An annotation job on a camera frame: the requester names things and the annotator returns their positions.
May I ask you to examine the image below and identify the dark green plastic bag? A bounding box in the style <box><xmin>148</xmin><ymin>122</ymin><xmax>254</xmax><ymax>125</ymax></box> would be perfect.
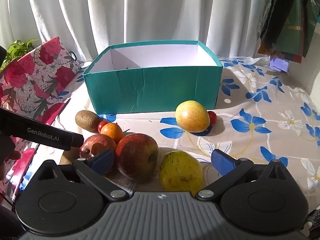
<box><xmin>303</xmin><ymin>0</ymin><xmax>320</xmax><ymax>58</ymax></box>

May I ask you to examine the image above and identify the brown patterned bag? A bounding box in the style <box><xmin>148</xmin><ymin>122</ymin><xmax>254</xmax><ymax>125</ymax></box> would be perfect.
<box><xmin>257</xmin><ymin>41</ymin><xmax>304</xmax><ymax>63</ymax></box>

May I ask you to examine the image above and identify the small red apple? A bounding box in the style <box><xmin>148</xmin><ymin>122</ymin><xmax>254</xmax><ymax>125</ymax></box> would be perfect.
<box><xmin>80</xmin><ymin>134</ymin><xmax>118</xmax><ymax>160</ymax></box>

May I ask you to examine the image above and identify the white curtain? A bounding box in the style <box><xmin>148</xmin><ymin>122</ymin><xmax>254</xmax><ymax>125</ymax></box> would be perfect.
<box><xmin>0</xmin><ymin>0</ymin><xmax>267</xmax><ymax>67</ymax></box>

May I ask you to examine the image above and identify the teal cardboard box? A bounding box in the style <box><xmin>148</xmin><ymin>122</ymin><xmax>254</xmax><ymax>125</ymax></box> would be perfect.
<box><xmin>82</xmin><ymin>40</ymin><xmax>224</xmax><ymax>114</ymax></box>

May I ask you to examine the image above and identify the green potted plant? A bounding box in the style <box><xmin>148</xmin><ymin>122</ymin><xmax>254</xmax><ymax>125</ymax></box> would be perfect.
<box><xmin>0</xmin><ymin>38</ymin><xmax>38</xmax><ymax>71</ymax></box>

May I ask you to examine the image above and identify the yellow-orange mango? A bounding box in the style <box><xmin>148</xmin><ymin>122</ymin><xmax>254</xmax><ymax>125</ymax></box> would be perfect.
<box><xmin>175</xmin><ymin>100</ymin><xmax>211</xmax><ymax>133</ymax></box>

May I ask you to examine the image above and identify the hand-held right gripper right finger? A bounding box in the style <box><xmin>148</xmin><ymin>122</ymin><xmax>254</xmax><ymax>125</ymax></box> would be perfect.
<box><xmin>196</xmin><ymin>149</ymin><xmax>289</xmax><ymax>201</ymax></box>

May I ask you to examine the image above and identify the orange tangerine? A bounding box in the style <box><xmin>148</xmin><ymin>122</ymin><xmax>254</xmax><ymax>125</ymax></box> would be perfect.
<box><xmin>100</xmin><ymin>122</ymin><xmax>124</xmax><ymax>144</ymax></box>

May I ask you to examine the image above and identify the small purple box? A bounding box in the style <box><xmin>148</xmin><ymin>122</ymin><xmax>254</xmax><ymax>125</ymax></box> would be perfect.
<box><xmin>269</xmin><ymin>56</ymin><xmax>290</xmax><ymax>73</ymax></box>

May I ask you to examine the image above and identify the blue floral tablecloth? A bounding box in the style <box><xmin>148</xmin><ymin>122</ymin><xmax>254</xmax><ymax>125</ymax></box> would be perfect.
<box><xmin>20</xmin><ymin>55</ymin><xmax>320</xmax><ymax>233</ymax></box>

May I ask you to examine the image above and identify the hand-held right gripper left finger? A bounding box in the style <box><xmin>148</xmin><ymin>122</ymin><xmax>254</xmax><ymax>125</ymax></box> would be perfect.
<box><xmin>33</xmin><ymin>149</ymin><xmax>129</xmax><ymax>202</ymax></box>

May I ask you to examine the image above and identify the black plastic bag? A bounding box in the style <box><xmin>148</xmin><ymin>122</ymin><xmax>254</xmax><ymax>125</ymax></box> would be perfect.
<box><xmin>259</xmin><ymin>0</ymin><xmax>296</xmax><ymax>48</ymax></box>

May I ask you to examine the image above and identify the brown kiwi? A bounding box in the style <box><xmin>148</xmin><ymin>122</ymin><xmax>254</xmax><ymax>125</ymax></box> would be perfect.
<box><xmin>60</xmin><ymin>152</ymin><xmax>76</xmax><ymax>165</ymax></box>
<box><xmin>75</xmin><ymin>110</ymin><xmax>102</xmax><ymax>132</ymax></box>

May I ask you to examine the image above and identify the person's left hand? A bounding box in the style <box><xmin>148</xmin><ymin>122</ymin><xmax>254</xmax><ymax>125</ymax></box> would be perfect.
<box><xmin>0</xmin><ymin>134</ymin><xmax>22</xmax><ymax>180</ymax></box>

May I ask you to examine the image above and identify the dark printed package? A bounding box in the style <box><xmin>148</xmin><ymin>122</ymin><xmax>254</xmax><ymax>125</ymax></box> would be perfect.
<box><xmin>301</xmin><ymin>207</ymin><xmax>318</xmax><ymax>238</ymax></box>

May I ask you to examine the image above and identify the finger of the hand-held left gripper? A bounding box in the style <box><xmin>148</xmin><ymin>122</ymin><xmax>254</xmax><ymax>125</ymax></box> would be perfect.
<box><xmin>69</xmin><ymin>132</ymin><xmax>84</xmax><ymax>151</ymax></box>

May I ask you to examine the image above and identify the large red apple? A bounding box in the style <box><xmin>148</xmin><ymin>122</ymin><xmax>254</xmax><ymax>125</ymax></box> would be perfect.
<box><xmin>115</xmin><ymin>133</ymin><xmax>159</xmax><ymax>182</ymax></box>

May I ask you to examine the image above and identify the yellow green pear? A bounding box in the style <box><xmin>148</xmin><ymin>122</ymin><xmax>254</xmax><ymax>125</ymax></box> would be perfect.
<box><xmin>158</xmin><ymin>150</ymin><xmax>204</xmax><ymax>191</ymax></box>

